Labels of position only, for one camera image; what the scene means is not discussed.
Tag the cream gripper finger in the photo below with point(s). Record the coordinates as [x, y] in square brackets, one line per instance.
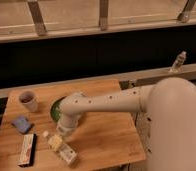
[61, 136]

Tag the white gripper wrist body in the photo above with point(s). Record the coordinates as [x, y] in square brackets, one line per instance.
[66, 126]

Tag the clear plastic bottle white cap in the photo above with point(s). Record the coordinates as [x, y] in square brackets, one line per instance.
[60, 148]

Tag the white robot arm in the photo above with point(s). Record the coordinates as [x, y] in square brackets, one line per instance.
[171, 108]

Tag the green ceramic bowl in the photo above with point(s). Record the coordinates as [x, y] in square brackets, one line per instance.
[55, 110]

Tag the small bottle on ledge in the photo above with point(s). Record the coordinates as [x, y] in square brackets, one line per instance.
[179, 61]

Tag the blue sponge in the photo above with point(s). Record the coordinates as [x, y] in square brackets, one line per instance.
[22, 124]

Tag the white paper cup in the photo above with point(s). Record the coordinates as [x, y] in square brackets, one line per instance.
[29, 101]

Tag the left metal bracket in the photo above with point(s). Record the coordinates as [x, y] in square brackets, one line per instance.
[37, 17]

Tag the metal bracket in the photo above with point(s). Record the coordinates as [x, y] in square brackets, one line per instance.
[184, 16]
[37, 17]
[103, 14]

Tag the middle metal bracket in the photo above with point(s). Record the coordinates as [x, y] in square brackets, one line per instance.
[103, 14]

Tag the right metal bracket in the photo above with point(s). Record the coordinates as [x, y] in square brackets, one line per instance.
[184, 16]

